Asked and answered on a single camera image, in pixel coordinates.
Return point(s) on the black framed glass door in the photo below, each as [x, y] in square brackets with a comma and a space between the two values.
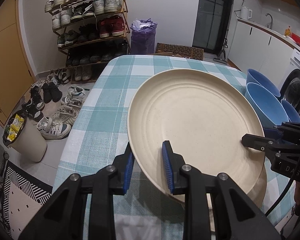
[210, 17]

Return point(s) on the patterned cardboard box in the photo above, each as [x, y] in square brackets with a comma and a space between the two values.
[182, 50]

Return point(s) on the white trash bin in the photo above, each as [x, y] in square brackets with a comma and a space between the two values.
[30, 145]

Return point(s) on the wooden shoe rack with shoes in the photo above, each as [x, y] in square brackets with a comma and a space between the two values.
[107, 3]

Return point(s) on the teal checked tablecloth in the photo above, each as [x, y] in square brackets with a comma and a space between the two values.
[102, 120]

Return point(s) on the blue bowl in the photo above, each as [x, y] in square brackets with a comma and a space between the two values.
[265, 105]
[291, 112]
[262, 80]

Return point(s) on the scattered pile of sneakers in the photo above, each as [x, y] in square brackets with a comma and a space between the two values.
[52, 130]

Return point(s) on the yellow wooden door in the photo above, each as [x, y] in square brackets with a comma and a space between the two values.
[7, 67]

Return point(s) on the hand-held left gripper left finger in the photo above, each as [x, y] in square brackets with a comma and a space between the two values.
[128, 175]

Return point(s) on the metal kitchen faucet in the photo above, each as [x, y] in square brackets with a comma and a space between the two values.
[271, 20]

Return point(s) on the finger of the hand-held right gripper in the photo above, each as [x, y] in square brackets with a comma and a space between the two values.
[290, 130]
[257, 141]

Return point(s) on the red box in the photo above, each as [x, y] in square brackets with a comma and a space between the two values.
[297, 39]

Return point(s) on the white washing machine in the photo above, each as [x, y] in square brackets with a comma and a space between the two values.
[297, 60]

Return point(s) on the white kitchen counter cabinets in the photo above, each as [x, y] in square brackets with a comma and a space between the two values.
[255, 47]

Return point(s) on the purple bagged bin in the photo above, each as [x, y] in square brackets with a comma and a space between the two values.
[143, 40]

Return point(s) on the open cardboard box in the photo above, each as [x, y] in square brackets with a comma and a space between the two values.
[165, 53]

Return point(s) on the yellow bottle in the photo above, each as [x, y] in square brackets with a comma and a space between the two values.
[287, 32]

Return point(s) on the white electric kettle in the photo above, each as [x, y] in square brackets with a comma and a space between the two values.
[245, 13]

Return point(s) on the beige round plate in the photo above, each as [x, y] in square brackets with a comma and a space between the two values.
[255, 192]
[195, 120]

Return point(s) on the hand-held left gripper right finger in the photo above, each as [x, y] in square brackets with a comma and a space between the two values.
[167, 167]

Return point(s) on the black and white rug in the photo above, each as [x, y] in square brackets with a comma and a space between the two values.
[20, 192]

